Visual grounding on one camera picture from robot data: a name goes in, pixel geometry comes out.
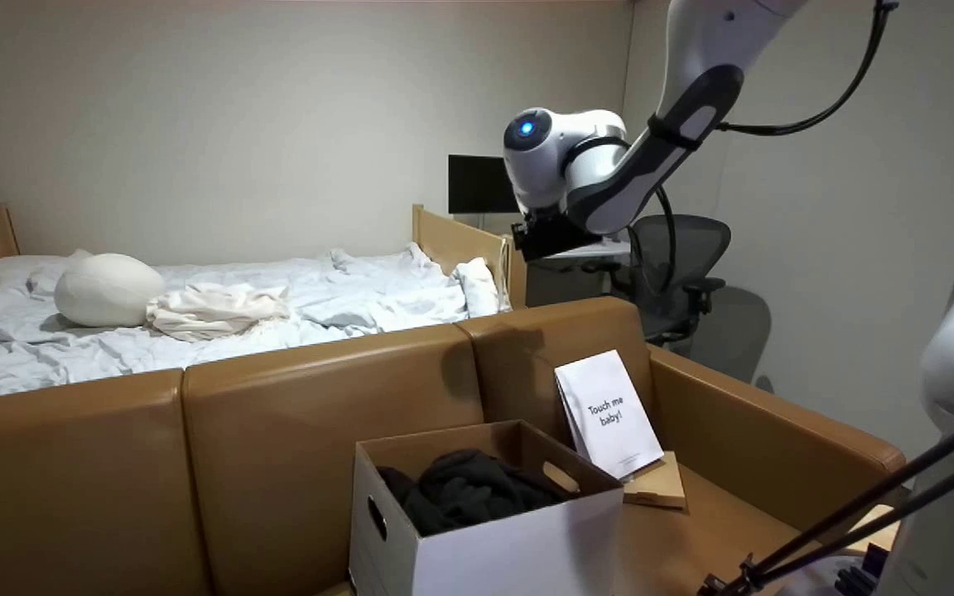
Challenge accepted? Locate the cream crumpled cloth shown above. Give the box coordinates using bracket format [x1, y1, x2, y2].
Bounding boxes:
[144, 279, 294, 345]

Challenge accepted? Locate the black cloth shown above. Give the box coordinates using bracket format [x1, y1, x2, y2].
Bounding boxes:
[374, 448, 570, 539]

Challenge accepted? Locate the brown kraft book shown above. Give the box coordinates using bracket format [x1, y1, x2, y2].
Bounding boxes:
[620, 448, 693, 515]

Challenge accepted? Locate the white cardboard box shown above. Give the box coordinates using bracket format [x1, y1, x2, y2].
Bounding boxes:
[346, 418, 627, 596]

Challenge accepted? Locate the black tripod stand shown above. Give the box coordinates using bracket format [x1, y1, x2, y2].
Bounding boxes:
[697, 401, 954, 596]

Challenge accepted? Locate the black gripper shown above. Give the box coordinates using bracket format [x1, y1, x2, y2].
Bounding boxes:
[508, 206, 607, 267]

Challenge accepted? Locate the white towel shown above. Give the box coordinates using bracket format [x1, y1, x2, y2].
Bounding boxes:
[452, 254, 505, 322]

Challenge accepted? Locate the black computer monitor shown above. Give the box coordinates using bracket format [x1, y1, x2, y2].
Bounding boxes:
[446, 151, 526, 220]

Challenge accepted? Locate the grey mesh office chair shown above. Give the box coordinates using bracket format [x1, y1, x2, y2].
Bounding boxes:
[624, 212, 780, 392]

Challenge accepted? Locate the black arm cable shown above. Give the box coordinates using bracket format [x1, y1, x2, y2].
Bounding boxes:
[713, 0, 903, 141]

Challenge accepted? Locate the tan leather sofa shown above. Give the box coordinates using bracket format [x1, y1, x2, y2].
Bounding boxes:
[0, 295, 908, 596]

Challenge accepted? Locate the wooden bed with white bedding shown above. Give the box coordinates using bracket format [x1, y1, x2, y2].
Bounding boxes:
[0, 199, 532, 407]

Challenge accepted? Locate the white paper sheet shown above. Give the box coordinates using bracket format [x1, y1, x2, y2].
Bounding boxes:
[550, 347, 670, 483]

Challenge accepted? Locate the flat white pillow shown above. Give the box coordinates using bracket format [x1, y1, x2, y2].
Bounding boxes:
[0, 253, 75, 297]

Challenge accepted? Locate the round white pillow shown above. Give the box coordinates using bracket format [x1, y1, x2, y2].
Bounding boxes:
[50, 247, 169, 332]

